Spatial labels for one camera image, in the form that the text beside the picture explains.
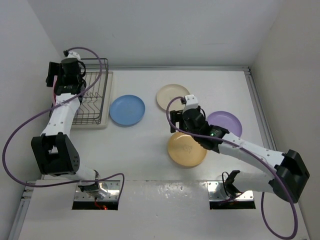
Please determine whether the pink plate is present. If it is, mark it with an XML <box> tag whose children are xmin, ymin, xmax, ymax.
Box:
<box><xmin>52</xmin><ymin>75</ymin><xmax>58</xmax><ymax>106</ymax></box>

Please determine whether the cream plate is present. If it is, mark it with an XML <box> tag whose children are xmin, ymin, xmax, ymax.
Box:
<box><xmin>156</xmin><ymin>84</ymin><xmax>190</xmax><ymax>111</ymax></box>

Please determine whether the orange plate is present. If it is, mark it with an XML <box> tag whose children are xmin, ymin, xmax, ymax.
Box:
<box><xmin>167</xmin><ymin>132</ymin><xmax>207</xmax><ymax>168</ymax></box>

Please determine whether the purple plate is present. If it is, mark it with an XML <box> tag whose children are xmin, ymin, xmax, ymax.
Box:
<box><xmin>206</xmin><ymin>111</ymin><xmax>243</xmax><ymax>137</ymax></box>

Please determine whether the blue plate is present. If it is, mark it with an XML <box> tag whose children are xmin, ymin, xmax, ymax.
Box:
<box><xmin>109</xmin><ymin>94</ymin><xmax>146</xmax><ymax>126</ymax></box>

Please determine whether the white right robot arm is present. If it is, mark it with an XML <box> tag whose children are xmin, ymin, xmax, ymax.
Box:
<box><xmin>166</xmin><ymin>107</ymin><xmax>310</xmax><ymax>204</ymax></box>

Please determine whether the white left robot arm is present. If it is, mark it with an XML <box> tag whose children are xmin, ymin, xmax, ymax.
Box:
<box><xmin>31</xmin><ymin>53</ymin><xmax>108</xmax><ymax>200</ymax></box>

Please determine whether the beige drip tray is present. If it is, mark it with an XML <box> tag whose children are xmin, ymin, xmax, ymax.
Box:
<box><xmin>71</xmin><ymin>71</ymin><xmax>113</xmax><ymax>130</ymax></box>

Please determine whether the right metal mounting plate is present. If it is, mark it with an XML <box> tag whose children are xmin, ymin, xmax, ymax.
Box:
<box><xmin>207</xmin><ymin>180</ymin><xmax>254</xmax><ymax>202</ymax></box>

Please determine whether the metal mounting plate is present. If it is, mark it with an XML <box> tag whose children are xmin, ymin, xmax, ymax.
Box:
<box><xmin>207</xmin><ymin>180</ymin><xmax>254</xmax><ymax>202</ymax></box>
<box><xmin>74</xmin><ymin>180</ymin><xmax>121</xmax><ymax>202</ymax></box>

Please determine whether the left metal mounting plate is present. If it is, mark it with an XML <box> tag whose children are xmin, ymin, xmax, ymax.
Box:
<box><xmin>74</xmin><ymin>180</ymin><xmax>121</xmax><ymax>202</ymax></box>

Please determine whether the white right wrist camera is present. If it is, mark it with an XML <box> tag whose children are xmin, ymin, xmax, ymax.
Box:
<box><xmin>180</xmin><ymin>94</ymin><xmax>199</xmax><ymax>113</ymax></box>

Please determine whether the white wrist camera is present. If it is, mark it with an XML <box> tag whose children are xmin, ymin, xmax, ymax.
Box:
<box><xmin>180</xmin><ymin>94</ymin><xmax>199</xmax><ymax>113</ymax></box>
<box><xmin>63</xmin><ymin>50</ymin><xmax>81</xmax><ymax>61</ymax></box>

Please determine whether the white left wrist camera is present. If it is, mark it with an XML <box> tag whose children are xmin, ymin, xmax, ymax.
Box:
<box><xmin>63</xmin><ymin>50</ymin><xmax>81</xmax><ymax>61</ymax></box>

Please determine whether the metal wire dish rack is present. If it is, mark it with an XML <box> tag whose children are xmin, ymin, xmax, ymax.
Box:
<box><xmin>72</xmin><ymin>58</ymin><xmax>109</xmax><ymax>127</ymax></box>

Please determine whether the aluminium table edge rail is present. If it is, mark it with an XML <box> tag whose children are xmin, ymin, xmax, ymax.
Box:
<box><xmin>244</xmin><ymin>67</ymin><xmax>277</xmax><ymax>151</ymax></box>

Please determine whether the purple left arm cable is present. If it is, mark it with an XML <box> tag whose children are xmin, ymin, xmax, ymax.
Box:
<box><xmin>1</xmin><ymin>46</ymin><xmax>125</xmax><ymax>187</ymax></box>

